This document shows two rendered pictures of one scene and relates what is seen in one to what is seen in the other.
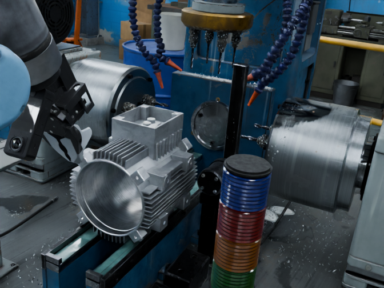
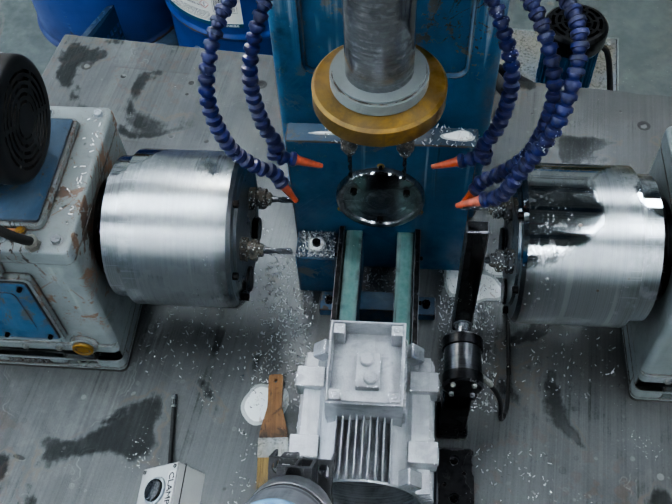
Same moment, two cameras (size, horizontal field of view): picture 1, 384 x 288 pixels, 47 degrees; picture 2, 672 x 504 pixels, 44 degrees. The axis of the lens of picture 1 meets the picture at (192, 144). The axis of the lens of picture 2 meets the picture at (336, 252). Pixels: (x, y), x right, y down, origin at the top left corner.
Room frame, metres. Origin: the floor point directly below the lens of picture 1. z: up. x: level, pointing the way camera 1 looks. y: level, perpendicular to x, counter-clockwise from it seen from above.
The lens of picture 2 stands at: (0.40, 0.26, 2.12)
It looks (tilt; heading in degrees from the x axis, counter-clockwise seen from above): 55 degrees down; 343
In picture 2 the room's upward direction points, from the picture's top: 4 degrees counter-clockwise
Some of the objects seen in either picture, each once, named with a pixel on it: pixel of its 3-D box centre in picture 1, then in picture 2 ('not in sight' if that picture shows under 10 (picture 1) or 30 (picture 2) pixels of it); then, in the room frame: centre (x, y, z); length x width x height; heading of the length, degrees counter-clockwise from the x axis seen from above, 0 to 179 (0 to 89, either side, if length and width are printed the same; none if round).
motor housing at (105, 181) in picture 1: (136, 179); (365, 430); (0.83, 0.11, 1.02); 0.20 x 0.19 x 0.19; 156
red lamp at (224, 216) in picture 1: (241, 215); not in sight; (0.50, -0.07, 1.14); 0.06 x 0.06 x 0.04
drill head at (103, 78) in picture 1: (93, 101); (157, 226); (1.26, 0.30, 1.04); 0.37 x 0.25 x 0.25; 66
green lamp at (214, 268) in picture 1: (233, 272); not in sight; (0.50, -0.07, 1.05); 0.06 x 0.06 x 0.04
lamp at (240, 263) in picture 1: (237, 245); not in sight; (0.50, -0.07, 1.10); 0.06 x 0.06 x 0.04
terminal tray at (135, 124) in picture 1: (148, 131); (366, 374); (0.87, 0.09, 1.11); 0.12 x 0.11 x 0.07; 156
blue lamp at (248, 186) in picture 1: (245, 184); not in sight; (0.50, -0.07, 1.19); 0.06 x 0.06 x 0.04
